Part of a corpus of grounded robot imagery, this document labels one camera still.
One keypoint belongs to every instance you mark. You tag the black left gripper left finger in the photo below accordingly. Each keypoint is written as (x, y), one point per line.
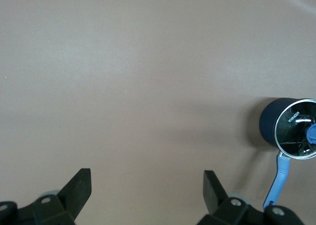
(74, 193)

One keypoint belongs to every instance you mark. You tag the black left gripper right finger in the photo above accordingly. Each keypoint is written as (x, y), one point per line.
(213, 193)

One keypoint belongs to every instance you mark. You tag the glass lid with blue knob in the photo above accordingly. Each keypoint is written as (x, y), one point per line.
(291, 136)

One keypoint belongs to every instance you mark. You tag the brown table cloth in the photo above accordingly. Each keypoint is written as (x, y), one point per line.
(148, 86)

